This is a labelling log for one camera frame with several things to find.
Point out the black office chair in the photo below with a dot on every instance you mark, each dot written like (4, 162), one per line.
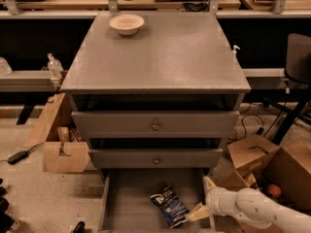
(297, 70)

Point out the white ceramic bowl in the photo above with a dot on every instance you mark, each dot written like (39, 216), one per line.
(127, 24)

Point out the cardboard box on left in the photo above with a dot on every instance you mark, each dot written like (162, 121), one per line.
(59, 156)

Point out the grey wooden drawer cabinet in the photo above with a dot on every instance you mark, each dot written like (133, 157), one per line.
(177, 62)

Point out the grey top drawer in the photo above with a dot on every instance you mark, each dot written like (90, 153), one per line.
(93, 125)

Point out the red round fruit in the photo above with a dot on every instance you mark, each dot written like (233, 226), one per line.
(274, 190)

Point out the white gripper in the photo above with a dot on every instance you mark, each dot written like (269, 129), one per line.
(214, 200)

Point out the black power adapter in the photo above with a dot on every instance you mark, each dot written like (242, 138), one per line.
(17, 157)

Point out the blue chip bag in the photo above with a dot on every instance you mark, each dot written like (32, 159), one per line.
(171, 206)

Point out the grey middle drawer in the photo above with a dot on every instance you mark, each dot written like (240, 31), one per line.
(155, 158)

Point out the cardboard box on right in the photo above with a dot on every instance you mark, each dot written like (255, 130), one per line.
(289, 167)

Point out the clear plastic bottle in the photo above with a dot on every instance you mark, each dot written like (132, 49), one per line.
(54, 66)

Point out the white pump dispenser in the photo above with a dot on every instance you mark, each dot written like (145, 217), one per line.
(235, 49)

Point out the cardboard box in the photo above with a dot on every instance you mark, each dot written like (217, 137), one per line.
(59, 156)
(289, 167)

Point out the grey open bottom drawer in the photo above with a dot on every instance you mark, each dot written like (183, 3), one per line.
(127, 205)

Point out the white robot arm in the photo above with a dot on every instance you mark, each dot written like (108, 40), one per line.
(249, 206)

